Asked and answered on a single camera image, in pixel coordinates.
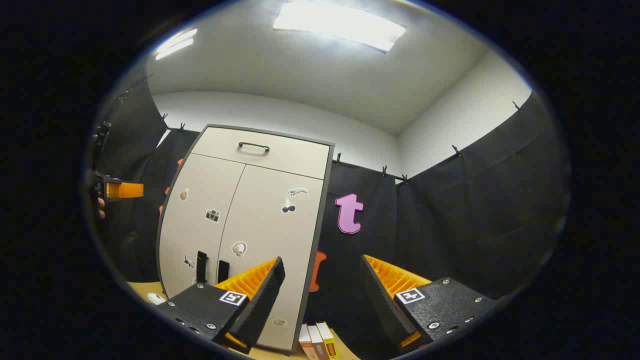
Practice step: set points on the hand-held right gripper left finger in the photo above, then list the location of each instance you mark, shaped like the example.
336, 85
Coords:
265, 300

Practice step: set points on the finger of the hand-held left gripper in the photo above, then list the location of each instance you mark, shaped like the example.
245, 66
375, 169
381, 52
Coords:
127, 190

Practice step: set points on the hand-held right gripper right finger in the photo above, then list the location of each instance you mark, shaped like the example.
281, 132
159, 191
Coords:
380, 305

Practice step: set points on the beige cabinet door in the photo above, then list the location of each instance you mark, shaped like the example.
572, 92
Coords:
270, 230
200, 235

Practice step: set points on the beige double-door shoe cabinet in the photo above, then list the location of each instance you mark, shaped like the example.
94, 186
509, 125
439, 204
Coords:
225, 145

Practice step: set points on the white and orange book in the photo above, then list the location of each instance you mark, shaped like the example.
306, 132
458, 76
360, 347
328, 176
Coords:
306, 345

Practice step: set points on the yellow book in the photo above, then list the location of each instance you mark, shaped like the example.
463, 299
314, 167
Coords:
329, 345

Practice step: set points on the brown book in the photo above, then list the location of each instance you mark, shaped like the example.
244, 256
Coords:
317, 345

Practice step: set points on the white lidded paper cup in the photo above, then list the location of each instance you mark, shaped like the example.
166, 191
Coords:
156, 298

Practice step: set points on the black backdrop cloth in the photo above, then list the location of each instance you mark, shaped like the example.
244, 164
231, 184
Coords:
475, 215

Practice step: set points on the small ceiling light panel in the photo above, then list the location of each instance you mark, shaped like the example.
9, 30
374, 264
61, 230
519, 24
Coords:
175, 44

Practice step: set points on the large ceiling light panel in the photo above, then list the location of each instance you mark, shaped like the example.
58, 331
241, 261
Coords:
340, 25

